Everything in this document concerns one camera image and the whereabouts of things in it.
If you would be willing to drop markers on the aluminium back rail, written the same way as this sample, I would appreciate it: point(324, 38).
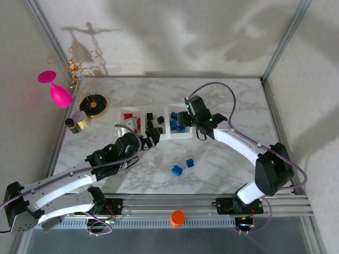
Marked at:
point(185, 77)

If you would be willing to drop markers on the pink wine glass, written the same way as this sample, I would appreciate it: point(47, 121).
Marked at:
point(59, 95)

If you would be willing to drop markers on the aluminium side rail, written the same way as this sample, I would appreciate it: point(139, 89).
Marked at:
point(59, 148)
point(276, 119)

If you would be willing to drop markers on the red rounded lego brick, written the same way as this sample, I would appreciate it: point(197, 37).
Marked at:
point(138, 123)

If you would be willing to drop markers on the black lego brick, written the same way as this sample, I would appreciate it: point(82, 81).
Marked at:
point(150, 123)
point(160, 119)
point(149, 116)
point(159, 130)

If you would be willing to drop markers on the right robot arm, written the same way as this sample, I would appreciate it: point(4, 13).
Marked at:
point(272, 172)

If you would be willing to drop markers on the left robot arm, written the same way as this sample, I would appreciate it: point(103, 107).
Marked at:
point(58, 190)

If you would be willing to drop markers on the aluminium frame post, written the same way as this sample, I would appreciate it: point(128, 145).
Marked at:
point(285, 39)
point(54, 39)

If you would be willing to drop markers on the small circuit board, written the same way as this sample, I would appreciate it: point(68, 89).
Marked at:
point(246, 225)
point(109, 221)

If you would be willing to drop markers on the aluminium front rail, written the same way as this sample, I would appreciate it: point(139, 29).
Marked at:
point(159, 205)

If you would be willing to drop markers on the gold jar lilac lid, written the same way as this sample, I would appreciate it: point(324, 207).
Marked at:
point(81, 119)

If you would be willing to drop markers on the gray block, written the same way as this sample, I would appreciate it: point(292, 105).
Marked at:
point(51, 225)

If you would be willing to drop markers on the orange cylinder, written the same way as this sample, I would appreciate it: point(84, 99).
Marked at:
point(178, 218)

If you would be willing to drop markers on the small black gold jar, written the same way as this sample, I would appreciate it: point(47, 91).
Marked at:
point(72, 127)

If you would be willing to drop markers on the red long lego brick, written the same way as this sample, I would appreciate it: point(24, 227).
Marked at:
point(128, 115)

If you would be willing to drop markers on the blue lego brick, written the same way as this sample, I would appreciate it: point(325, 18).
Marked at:
point(177, 170)
point(190, 163)
point(174, 115)
point(173, 124)
point(180, 129)

